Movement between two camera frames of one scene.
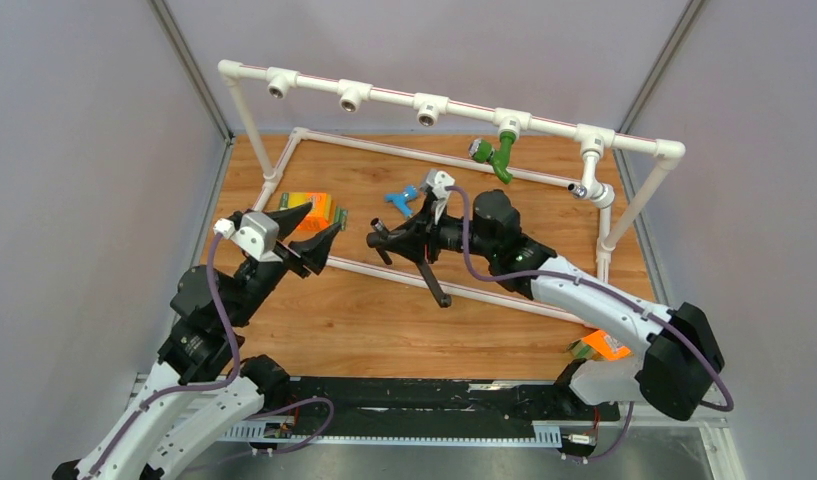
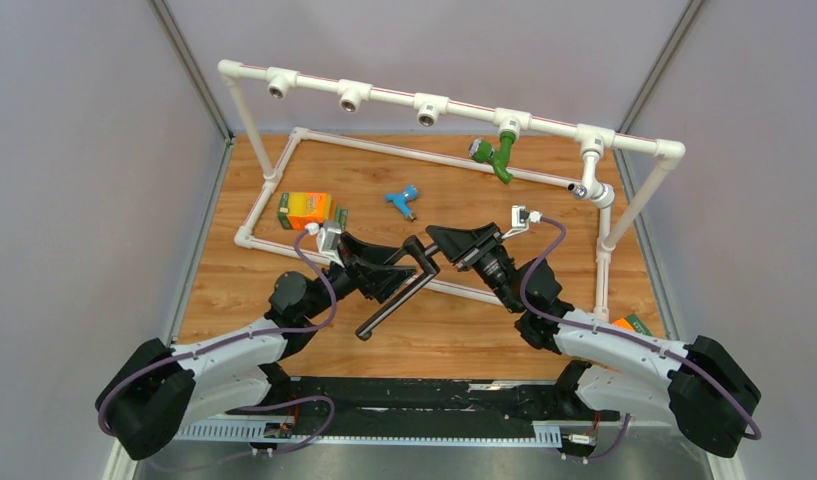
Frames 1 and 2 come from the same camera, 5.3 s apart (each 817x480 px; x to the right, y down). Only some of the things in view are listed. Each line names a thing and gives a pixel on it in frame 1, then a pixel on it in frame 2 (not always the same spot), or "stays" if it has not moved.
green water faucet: x=482 y=151 stays
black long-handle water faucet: x=409 y=240 -> x=414 y=245
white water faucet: x=602 y=195 stays
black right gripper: x=431 y=248 -> x=460 y=245
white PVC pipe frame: x=438 y=110 stays
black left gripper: x=314 y=250 -> x=374 y=281
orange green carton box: x=323 y=213 stays
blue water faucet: x=400 y=199 stays
